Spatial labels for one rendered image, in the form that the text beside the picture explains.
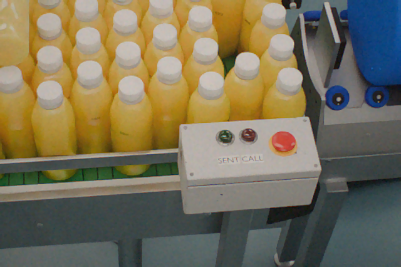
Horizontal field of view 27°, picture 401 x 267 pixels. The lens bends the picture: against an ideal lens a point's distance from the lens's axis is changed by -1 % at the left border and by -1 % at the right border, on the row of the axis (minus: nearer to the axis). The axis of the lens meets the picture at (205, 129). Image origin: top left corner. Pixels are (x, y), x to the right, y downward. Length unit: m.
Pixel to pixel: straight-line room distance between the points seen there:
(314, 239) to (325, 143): 0.45
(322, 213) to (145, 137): 0.62
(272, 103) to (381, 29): 0.23
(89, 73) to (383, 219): 1.41
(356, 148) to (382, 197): 1.00
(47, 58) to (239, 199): 0.38
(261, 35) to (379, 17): 0.20
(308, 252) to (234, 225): 0.64
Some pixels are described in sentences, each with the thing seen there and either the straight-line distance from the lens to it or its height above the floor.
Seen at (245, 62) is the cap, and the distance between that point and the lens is 1.33.
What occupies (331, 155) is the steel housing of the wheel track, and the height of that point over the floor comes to 0.84.
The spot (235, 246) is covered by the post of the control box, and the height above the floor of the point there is 0.83.
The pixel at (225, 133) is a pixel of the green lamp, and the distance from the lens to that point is 1.23.
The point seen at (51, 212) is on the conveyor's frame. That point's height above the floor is 0.85.
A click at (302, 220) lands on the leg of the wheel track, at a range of 2.16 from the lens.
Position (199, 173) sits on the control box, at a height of 1.10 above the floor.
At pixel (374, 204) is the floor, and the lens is 2.55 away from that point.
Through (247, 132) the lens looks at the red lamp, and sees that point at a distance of 1.23.
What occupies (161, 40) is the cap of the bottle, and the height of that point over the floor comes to 1.10.
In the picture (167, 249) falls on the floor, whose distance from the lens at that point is 2.38.
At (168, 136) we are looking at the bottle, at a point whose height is 0.96.
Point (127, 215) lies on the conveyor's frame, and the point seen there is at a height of 0.82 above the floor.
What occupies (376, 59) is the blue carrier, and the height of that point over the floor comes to 1.05.
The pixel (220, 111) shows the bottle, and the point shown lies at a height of 1.06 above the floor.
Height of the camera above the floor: 2.10
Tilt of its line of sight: 53 degrees down
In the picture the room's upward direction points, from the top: 6 degrees clockwise
